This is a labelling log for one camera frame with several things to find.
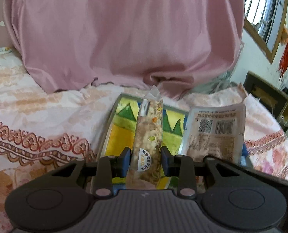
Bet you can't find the clear nut snack bar packet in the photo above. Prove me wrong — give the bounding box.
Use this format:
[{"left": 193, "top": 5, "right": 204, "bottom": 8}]
[{"left": 125, "top": 86, "right": 163, "bottom": 189}]

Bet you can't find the white snack packet with barcode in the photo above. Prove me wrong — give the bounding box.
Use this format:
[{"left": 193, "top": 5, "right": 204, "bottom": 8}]
[{"left": 178, "top": 103, "right": 245, "bottom": 163}]

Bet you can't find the grey tray with painted lining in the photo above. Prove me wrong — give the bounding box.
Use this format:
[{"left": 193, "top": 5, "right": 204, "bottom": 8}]
[{"left": 90, "top": 92, "right": 190, "bottom": 195}]

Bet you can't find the floral pink bed quilt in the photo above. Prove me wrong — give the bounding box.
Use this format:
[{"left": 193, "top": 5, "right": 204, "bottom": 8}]
[{"left": 0, "top": 48, "right": 288, "bottom": 232}]

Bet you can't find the grey green cloth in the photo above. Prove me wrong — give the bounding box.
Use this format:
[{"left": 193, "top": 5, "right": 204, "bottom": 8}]
[{"left": 189, "top": 72, "right": 237, "bottom": 94}]

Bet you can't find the dark wooden side table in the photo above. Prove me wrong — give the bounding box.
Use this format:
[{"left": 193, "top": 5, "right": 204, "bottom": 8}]
[{"left": 243, "top": 71, "right": 288, "bottom": 132}]

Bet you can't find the pink satin pillow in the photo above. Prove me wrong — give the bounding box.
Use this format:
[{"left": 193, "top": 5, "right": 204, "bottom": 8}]
[{"left": 4, "top": 0, "right": 244, "bottom": 98}]

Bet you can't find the wooden framed window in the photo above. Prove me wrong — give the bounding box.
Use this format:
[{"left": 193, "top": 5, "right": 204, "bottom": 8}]
[{"left": 244, "top": 0, "right": 288, "bottom": 63}]

